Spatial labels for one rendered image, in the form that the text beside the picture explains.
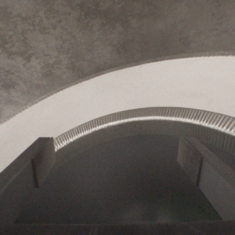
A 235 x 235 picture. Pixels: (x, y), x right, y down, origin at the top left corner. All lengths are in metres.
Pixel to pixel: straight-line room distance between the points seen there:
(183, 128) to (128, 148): 0.15
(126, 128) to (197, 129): 0.15
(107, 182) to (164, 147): 0.21
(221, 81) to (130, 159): 0.30
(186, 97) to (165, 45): 0.48
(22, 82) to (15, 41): 0.24
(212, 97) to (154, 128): 0.14
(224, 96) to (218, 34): 0.52
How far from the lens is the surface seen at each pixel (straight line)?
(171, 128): 0.37
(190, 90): 0.43
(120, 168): 0.50
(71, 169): 0.45
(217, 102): 0.39
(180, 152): 0.17
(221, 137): 0.35
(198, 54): 0.62
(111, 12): 0.82
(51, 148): 0.16
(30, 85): 1.10
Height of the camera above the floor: 0.81
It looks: 50 degrees down
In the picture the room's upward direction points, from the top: 171 degrees counter-clockwise
